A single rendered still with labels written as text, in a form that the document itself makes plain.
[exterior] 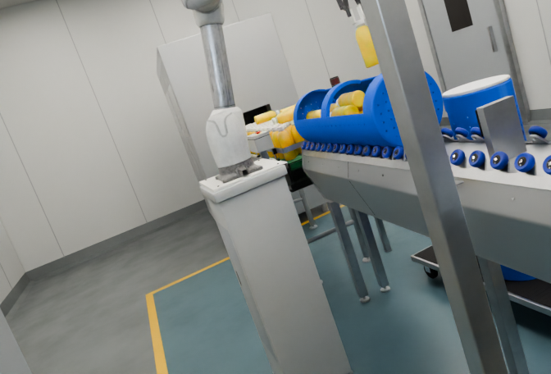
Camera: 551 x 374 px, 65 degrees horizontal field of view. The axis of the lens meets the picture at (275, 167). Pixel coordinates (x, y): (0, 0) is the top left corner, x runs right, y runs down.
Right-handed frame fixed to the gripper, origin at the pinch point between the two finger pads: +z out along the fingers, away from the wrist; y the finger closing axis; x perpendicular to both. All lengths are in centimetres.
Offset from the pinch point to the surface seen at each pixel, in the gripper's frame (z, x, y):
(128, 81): -79, 464, -115
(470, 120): 59, -14, 25
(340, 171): 60, 9, -29
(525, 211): 63, -92, -26
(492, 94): 52, -20, 33
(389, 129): 43, -37, -23
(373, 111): 36, -38, -26
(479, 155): 51, -79, -23
